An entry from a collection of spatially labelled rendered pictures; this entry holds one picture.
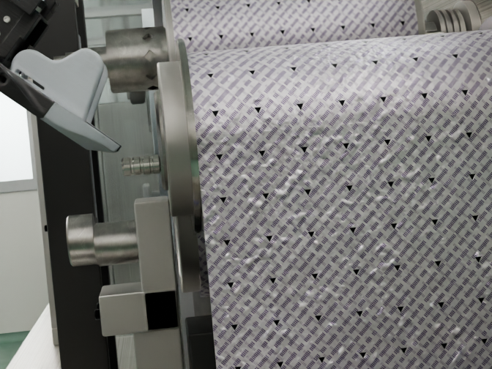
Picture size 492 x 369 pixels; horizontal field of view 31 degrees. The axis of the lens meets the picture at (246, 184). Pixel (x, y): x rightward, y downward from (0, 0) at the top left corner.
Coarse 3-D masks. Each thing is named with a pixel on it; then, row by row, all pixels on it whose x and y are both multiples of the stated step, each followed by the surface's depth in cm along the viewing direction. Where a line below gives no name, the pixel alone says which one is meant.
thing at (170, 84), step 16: (160, 64) 64; (176, 64) 64; (160, 80) 62; (176, 80) 62; (160, 96) 62; (176, 96) 61; (176, 112) 61; (176, 128) 61; (176, 144) 61; (176, 160) 61; (176, 176) 62; (176, 192) 62; (176, 208) 64; (192, 208) 64
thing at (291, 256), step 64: (320, 192) 61; (384, 192) 62; (448, 192) 62; (256, 256) 61; (320, 256) 62; (384, 256) 62; (448, 256) 63; (256, 320) 61; (320, 320) 62; (384, 320) 62; (448, 320) 63
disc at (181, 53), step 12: (180, 48) 63; (180, 60) 62; (192, 96) 60; (192, 108) 60; (192, 120) 59; (192, 132) 59; (192, 144) 59; (192, 156) 60; (192, 168) 60; (192, 180) 60; (192, 192) 62; (192, 216) 66; (192, 228) 68
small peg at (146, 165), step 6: (138, 156) 65; (144, 156) 65; (150, 156) 65; (156, 156) 65; (126, 162) 64; (132, 162) 64; (138, 162) 64; (144, 162) 64; (150, 162) 65; (156, 162) 65; (126, 168) 64; (132, 168) 64; (138, 168) 64; (144, 168) 64; (150, 168) 65; (156, 168) 65; (126, 174) 65; (132, 174) 65; (138, 174) 65
